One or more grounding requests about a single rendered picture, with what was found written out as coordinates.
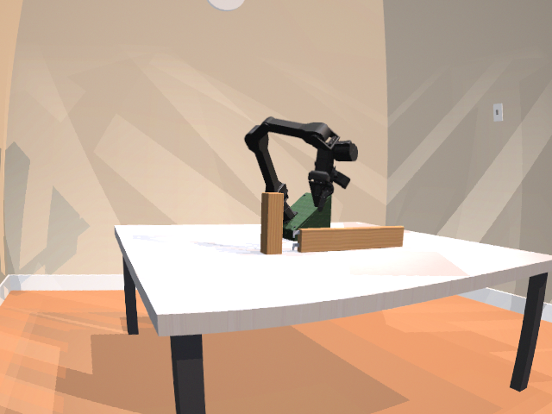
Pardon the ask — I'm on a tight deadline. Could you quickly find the light wooden board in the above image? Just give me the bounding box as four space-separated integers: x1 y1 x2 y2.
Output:
292 226 405 254

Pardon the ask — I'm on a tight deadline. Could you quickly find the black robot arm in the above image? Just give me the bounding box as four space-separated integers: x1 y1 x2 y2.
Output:
244 116 358 223

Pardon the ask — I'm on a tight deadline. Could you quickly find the wooden post with slot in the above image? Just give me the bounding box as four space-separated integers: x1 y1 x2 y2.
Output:
260 192 284 255

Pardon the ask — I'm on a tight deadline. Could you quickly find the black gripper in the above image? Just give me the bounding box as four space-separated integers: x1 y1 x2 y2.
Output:
308 159 334 212

